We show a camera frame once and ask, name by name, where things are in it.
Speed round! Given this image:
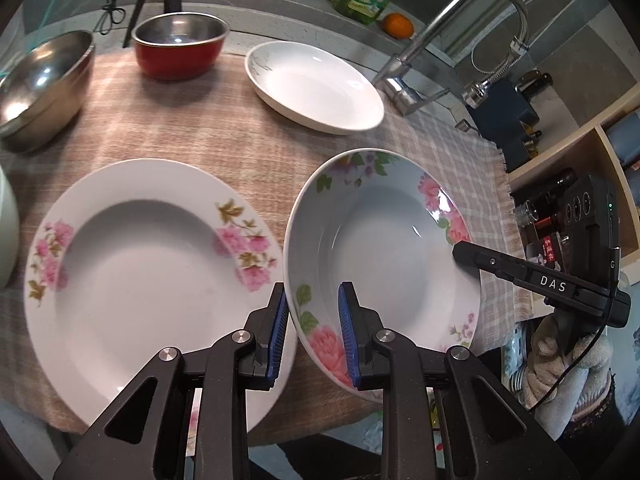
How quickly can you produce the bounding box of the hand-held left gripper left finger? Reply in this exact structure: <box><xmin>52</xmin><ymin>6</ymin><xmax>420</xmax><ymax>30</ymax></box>
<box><xmin>52</xmin><ymin>282</ymin><xmax>290</xmax><ymax>480</ymax></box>

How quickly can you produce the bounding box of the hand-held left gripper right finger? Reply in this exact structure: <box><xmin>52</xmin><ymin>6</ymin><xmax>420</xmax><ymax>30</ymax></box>
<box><xmin>337</xmin><ymin>281</ymin><xmax>581</xmax><ymax>480</ymax></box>

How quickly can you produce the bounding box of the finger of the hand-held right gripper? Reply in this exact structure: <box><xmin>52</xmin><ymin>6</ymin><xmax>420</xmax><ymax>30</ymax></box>
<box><xmin>452</xmin><ymin>241</ymin><xmax>526</xmax><ymax>286</ymax></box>

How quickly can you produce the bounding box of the deep plate with pink flowers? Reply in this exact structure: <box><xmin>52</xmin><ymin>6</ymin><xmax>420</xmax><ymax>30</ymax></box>
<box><xmin>283</xmin><ymin>148</ymin><xmax>483</xmax><ymax>403</ymax></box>

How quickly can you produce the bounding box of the person's right hand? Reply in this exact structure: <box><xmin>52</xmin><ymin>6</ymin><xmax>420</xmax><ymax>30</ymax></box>
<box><xmin>529</xmin><ymin>317</ymin><xmax>616</xmax><ymax>422</ymax></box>

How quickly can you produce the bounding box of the red labelled box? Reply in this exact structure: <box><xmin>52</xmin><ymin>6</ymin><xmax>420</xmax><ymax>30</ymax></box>
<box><xmin>527</xmin><ymin>232</ymin><xmax>563</xmax><ymax>267</ymax></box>

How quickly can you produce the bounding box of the dark glass bottle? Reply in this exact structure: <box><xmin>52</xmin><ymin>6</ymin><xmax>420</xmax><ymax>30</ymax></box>
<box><xmin>547</xmin><ymin>169</ymin><xmax>581</xmax><ymax>201</ymax></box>

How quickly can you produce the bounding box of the wooden shelf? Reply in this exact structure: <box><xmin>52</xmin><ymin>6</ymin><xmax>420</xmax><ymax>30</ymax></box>
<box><xmin>505</xmin><ymin>105</ymin><xmax>640</xmax><ymax>261</ymax></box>

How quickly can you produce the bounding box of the dark blue box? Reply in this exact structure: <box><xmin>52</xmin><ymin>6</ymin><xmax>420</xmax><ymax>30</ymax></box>
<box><xmin>472</xmin><ymin>72</ymin><xmax>542</xmax><ymax>161</ymax></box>

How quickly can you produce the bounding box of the shallow plate with pink flowers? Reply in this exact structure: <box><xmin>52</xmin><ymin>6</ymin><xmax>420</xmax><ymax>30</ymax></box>
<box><xmin>24</xmin><ymin>158</ymin><xmax>298</xmax><ymax>433</ymax></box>

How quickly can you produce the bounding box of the chrome faucet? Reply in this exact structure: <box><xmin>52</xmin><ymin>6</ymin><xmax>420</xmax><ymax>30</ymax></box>
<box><xmin>372</xmin><ymin>0</ymin><xmax>531</xmax><ymax>116</ymax></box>

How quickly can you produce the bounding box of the beige checked cloth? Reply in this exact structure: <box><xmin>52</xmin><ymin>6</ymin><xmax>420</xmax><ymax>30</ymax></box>
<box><xmin>0</xmin><ymin>50</ymin><xmax>521</xmax><ymax>448</ymax></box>

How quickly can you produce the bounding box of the plain white plate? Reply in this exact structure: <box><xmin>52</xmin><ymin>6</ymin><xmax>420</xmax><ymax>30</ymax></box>
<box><xmin>244</xmin><ymin>41</ymin><xmax>385</xmax><ymax>135</ymax></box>

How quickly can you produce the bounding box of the orange fruit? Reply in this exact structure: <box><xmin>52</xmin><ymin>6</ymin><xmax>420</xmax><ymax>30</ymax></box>
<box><xmin>382</xmin><ymin>12</ymin><xmax>415</xmax><ymax>40</ymax></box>

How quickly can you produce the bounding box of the red bowl with steel inside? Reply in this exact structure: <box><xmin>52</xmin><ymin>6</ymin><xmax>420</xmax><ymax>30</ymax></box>
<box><xmin>131</xmin><ymin>11</ymin><xmax>230</xmax><ymax>81</ymax></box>

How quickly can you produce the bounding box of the stainless steel bowl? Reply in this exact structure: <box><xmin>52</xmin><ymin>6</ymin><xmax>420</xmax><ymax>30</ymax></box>
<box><xmin>0</xmin><ymin>30</ymin><xmax>96</xmax><ymax>153</ymax></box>

